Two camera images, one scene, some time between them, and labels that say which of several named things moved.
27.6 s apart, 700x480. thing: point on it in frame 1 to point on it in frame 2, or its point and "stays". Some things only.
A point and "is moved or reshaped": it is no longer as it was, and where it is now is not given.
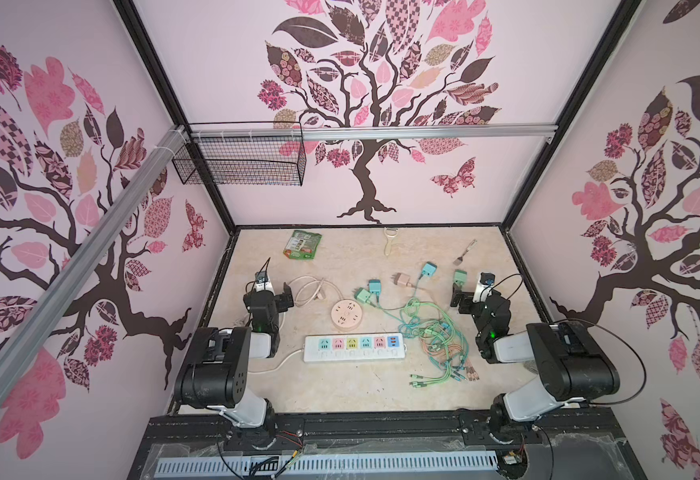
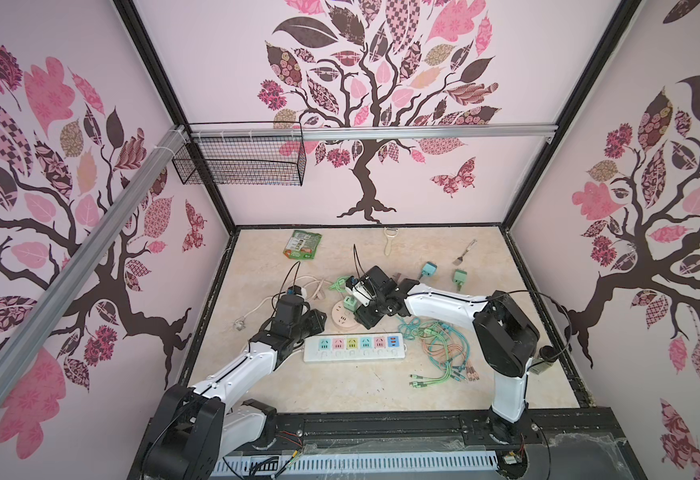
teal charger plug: [429, 269] stays
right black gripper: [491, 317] to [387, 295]
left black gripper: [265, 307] to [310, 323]
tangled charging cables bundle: [442, 341] stays
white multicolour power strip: [322, 348] stays
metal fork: [470, 246] stays
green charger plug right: [460, 277] stays
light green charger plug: [362, 294] is moved or reshaped
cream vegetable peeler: [391, 233] stays
